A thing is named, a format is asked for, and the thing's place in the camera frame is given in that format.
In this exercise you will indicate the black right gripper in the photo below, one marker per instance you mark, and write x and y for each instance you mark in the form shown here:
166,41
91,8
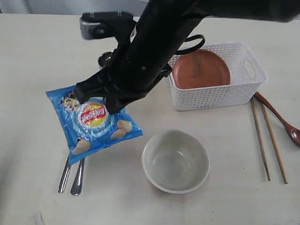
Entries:
140,61

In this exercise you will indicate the blue chips snack bag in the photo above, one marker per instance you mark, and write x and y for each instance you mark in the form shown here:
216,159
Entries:
89,127

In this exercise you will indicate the stainless steel cup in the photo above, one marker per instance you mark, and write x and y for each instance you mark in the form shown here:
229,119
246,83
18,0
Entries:
104,59

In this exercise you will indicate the white ceramic bowl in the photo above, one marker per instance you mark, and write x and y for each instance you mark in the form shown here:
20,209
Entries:
175,162

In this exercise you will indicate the stainless steel fork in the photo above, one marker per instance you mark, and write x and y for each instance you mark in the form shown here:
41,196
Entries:
76,188

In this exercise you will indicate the stainless steel table knife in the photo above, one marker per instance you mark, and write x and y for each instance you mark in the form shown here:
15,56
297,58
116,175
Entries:
64,177

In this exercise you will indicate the white perforated plastic basket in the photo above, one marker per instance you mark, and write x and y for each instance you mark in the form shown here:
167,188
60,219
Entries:
246,76

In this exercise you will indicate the brown wooden chopstick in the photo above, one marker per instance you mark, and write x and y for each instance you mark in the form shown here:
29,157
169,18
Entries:
259,136
273,140

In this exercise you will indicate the brown wooden spoon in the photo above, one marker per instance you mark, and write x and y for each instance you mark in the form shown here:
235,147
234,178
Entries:
293,132

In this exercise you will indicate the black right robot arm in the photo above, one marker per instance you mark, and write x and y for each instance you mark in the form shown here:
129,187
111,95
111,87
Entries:
266,10

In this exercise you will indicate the round brown wooden plate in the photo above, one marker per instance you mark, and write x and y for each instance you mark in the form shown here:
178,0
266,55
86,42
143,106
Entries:
200,69

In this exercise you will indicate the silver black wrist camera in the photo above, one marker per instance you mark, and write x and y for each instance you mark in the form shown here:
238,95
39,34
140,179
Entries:
99,25

